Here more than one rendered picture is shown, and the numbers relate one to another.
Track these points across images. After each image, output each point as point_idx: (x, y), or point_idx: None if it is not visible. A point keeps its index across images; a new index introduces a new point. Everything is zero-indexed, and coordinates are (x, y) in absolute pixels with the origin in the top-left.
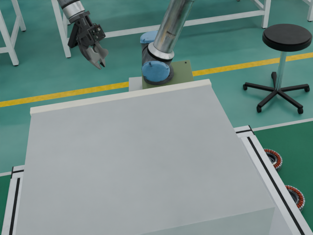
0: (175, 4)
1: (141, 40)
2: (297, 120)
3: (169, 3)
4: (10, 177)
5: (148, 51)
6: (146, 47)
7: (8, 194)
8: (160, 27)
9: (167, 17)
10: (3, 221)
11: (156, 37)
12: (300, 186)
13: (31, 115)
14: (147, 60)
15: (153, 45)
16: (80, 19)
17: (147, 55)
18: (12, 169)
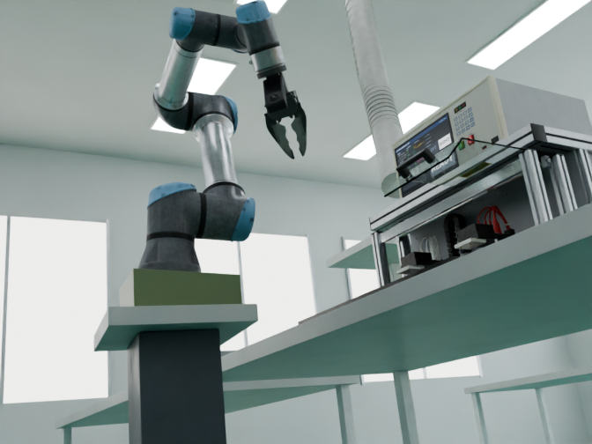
0: (228, 136)
1: (186, 184)
2: (226, 354)
3: (215, 135)
4: (542, 125)
5: (237, 186)
6: (205, 193)
7: (558, 129)
8: (226, 159)
9: (228, 147)
10: (579, 133)
11: (228, 171)
12: None
13: (495, 77)
14: (243, 196)
15: (231, 181)
16: (282, 75)
17: (239, 190)
18: (533, 123)
